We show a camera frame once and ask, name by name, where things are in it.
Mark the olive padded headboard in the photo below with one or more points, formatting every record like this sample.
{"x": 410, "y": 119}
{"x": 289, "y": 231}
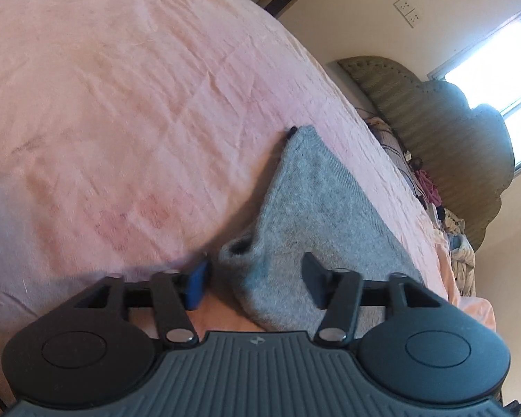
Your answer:
{"x": 456, "y": 139}

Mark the white wall socket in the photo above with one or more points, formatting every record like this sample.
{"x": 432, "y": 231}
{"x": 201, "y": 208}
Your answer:
{"x": 407, "y": 11}

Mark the peach blanket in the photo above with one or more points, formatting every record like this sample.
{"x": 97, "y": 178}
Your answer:
{"x": 475, "y": 310}

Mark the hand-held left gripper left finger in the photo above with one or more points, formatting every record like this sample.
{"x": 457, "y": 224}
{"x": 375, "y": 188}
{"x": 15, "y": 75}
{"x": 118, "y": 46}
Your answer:
{"x": 196, "y": 284}

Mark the pile of light clothes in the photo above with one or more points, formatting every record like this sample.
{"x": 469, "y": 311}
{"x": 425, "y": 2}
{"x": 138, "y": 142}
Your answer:
{"x": 460, "y": 247}

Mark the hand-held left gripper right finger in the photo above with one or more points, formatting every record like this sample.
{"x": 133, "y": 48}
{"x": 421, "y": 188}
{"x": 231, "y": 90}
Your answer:
{"x": 316, "y": 278}

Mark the pink bed sheet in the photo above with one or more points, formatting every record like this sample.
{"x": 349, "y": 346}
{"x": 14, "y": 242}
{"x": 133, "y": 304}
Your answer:
{"x": 134, "y": 108}

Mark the window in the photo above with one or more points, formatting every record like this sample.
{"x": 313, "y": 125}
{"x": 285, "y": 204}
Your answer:
{"x": 499, "y": 74}

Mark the magenta garment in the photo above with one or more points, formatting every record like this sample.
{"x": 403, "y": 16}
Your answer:
{"x": 429, "y": 186}

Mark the grey sweater with navy sleeves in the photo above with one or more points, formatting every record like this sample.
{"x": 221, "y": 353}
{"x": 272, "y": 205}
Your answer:
{"x": 321, "y": 217}

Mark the striped grey pillow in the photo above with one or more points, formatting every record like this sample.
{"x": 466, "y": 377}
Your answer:
{"x": 388, "y": 143}

